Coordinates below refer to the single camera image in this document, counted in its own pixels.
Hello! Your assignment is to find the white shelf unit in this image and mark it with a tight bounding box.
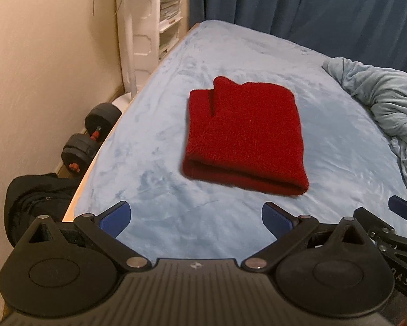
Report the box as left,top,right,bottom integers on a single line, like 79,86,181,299
159,0,185,62

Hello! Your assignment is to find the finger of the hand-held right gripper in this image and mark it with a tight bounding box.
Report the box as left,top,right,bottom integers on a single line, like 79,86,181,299
388,195,407,227
354,206,405,242

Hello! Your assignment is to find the black bag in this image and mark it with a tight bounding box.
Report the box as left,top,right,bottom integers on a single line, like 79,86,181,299
4,173,78,246

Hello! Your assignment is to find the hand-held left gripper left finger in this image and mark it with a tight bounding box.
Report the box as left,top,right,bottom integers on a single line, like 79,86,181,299
16,201,152,274

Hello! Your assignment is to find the dark blue curtain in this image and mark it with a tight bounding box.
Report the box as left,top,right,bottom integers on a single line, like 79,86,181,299
189,0,407,76

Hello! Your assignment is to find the bed with blue sheet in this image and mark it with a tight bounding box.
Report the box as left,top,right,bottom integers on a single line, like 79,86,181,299
72,20,407,263

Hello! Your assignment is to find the red knit sweater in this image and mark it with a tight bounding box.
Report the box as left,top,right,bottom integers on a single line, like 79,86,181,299
182,76,309,196

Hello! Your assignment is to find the black dumbbell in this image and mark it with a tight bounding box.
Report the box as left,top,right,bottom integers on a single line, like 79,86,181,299
61,103,121,174

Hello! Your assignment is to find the grey fleece blanket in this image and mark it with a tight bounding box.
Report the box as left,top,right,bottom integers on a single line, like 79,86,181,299
322,57,407,208

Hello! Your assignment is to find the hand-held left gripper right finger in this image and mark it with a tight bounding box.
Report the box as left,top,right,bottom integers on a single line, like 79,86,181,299
241,201,377,274

